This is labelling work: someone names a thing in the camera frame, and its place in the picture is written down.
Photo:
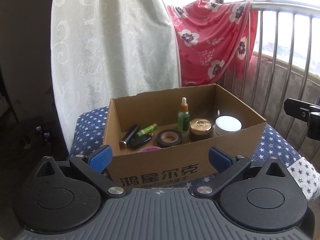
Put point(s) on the black electrical tape roll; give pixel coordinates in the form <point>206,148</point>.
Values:
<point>168,138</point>

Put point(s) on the white supplement bottle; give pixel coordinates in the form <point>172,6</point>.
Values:
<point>226,124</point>

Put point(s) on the black cylindrical tube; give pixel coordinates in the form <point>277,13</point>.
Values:
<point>124,142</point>

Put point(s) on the pink plastic lid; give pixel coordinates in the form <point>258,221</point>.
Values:
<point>151,148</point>

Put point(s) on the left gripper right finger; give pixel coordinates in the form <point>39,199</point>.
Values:
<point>229,170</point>

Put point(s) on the blue star-patterned cloth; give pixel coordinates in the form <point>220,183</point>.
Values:
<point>88,137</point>

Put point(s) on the white patterned curtain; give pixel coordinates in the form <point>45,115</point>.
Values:
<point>104,49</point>

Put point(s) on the brown cardboard box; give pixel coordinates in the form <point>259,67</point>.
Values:
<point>189,160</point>

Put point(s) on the green lip balm stick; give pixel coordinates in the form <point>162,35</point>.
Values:
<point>147,130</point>

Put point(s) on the black key fob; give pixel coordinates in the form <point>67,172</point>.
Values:
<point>140,141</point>

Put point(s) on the green dropper bottle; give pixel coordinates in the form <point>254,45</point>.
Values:
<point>183,116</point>

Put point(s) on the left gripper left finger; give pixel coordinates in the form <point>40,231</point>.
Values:
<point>90,167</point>

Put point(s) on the metal window railing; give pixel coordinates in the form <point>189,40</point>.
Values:
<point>285,64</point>

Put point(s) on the dark jar with copper lid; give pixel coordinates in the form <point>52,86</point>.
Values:
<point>200,129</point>

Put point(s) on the red floral cloth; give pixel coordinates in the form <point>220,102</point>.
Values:
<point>213,37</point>

